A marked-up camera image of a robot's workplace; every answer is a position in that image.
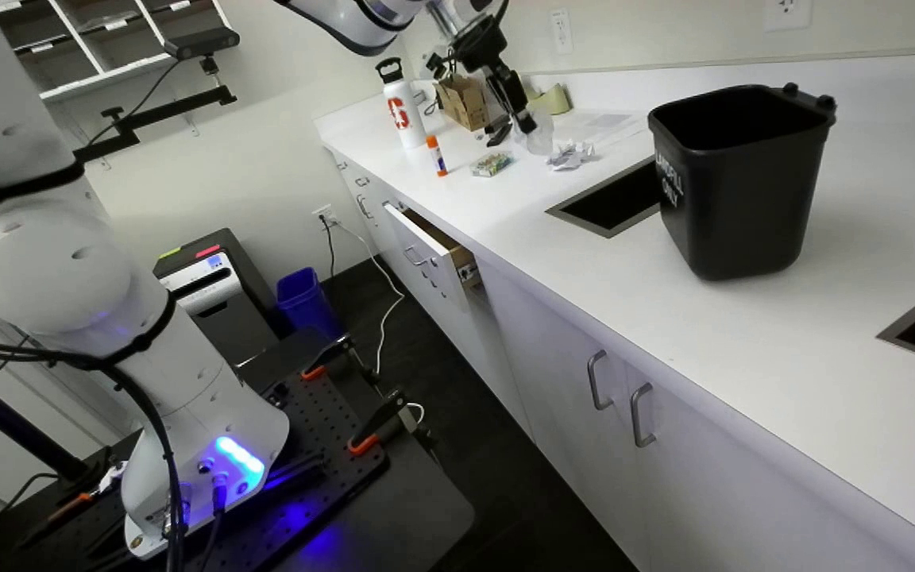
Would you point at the brown paper bag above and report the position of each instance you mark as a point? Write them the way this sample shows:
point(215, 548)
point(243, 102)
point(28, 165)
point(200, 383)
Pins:
point(461, 102)

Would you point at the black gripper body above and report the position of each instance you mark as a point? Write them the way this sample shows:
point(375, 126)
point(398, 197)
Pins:
point(477, 47)

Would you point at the white water bottle red logo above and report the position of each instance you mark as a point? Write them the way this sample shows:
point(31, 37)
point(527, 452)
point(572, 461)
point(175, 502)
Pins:
point(403, 113)

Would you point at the open white drawer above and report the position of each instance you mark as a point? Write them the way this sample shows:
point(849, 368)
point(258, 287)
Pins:
point(430, 252)

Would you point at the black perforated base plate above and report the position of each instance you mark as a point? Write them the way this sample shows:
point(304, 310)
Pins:
point(319, 466)

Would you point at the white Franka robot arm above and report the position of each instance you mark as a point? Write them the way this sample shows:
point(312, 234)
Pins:
point(56, 275)

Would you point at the blue plastic bin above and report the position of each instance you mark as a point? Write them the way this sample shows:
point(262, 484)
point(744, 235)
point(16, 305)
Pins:
point(304, 299)

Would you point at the small greenish wrapper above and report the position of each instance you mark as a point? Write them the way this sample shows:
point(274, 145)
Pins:
point(489, 164)

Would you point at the black plastic bin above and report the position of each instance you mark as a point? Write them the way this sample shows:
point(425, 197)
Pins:
point(744, 202)

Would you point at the black camera stand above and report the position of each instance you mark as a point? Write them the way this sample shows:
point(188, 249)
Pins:
point(149, 114)

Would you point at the orange black clamp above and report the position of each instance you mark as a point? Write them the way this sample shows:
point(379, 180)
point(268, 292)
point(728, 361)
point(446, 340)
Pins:
point(382, 422)
point(333, 361)

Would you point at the orange glue stick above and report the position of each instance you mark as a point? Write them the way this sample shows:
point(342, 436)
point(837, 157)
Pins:
point(435, 157)

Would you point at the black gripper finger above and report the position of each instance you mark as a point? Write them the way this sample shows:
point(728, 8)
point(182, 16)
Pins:
point(509, 97)
point(524, 97)

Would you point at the small black clip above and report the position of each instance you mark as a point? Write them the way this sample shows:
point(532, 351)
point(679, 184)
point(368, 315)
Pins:
point(496, 135)

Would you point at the black and white printer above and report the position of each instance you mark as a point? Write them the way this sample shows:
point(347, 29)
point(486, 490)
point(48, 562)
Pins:
point(215, 290)

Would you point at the low white wall outlet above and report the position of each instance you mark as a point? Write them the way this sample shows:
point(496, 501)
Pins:
point(325, 214)

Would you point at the white mail sorter shelf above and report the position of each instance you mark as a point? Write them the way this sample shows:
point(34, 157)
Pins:
point(108, 48)

